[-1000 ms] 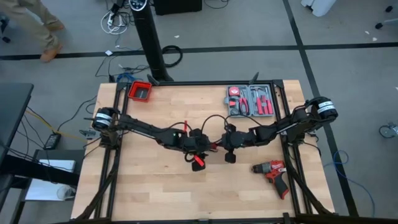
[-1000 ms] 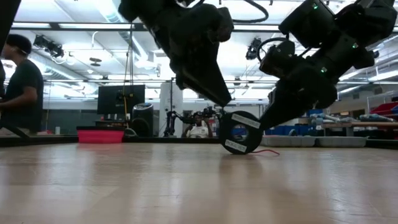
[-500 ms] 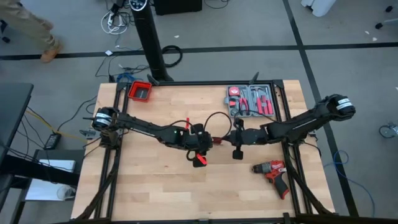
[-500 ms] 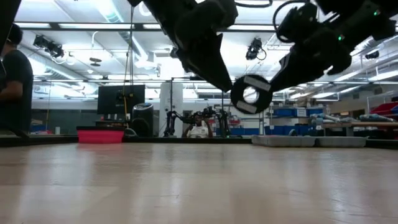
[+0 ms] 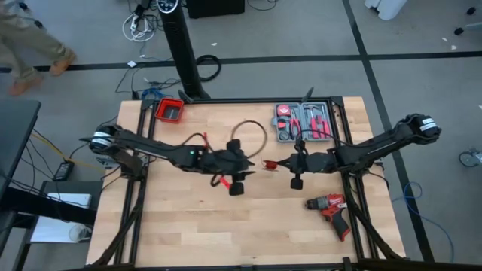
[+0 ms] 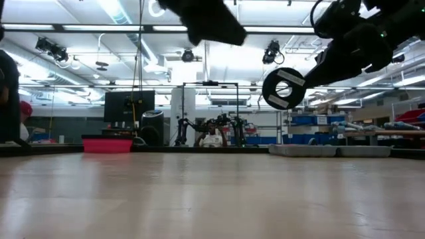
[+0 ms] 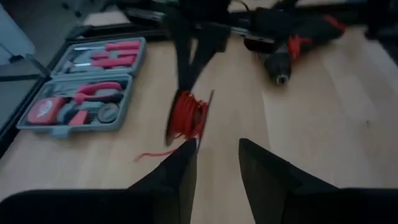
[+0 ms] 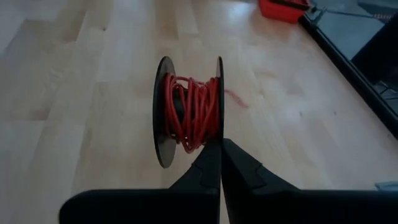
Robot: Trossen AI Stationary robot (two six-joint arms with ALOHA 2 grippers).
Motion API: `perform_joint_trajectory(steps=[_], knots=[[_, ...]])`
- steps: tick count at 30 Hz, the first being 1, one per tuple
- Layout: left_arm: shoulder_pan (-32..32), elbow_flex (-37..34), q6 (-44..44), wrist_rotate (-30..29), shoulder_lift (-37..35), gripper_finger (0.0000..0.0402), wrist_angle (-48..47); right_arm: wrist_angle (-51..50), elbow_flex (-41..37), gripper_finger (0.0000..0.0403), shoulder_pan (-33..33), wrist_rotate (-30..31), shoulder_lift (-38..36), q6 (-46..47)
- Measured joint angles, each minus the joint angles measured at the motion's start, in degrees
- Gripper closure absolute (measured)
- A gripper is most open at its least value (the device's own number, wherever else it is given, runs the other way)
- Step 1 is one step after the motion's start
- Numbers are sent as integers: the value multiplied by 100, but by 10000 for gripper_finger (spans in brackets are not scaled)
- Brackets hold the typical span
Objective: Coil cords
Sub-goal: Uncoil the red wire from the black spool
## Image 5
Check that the clear plastic cup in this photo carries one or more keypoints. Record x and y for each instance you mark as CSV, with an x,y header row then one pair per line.
x,y
80,233

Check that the black desk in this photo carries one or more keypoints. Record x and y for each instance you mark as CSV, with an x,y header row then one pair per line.
x,y
15,128

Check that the black power adapter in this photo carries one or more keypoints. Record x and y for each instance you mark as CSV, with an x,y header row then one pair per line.
x,y
63,170

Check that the person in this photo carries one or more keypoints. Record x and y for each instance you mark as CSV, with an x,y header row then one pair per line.
x,y
30,37

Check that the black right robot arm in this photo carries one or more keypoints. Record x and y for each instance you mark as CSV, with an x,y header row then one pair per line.
x,y
380,141

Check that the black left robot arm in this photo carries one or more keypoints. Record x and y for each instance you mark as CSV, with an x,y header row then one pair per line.
x,y
150,145

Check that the black cart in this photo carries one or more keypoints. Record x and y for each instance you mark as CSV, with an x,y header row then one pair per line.
x,y
75,186

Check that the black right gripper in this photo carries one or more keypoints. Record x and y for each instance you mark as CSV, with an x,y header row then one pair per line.
x,y
316,162

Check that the white sheet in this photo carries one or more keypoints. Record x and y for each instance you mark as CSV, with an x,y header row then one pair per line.
x,y
68,199

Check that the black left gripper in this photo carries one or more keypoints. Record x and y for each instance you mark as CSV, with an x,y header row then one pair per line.
x,y
222,162

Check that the white plastic container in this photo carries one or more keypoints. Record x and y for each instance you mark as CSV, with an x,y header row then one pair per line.
x,y
388,7

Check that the black box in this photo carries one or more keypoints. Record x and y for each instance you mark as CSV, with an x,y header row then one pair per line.
x,y
214,7

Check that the black tower fan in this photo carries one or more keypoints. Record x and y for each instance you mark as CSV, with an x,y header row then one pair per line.
x,y
180,45

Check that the grey metal clamp bracket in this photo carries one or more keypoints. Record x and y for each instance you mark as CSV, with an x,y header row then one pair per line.
x,y
107,162

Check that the red plastic bin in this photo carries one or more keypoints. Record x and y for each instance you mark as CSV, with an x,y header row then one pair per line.
x,y
160,111

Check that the red tape measure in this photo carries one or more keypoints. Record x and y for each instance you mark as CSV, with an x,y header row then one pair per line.
x,y
283,110

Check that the grey caster wheel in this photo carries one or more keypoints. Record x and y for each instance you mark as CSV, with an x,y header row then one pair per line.
x,y
468,158

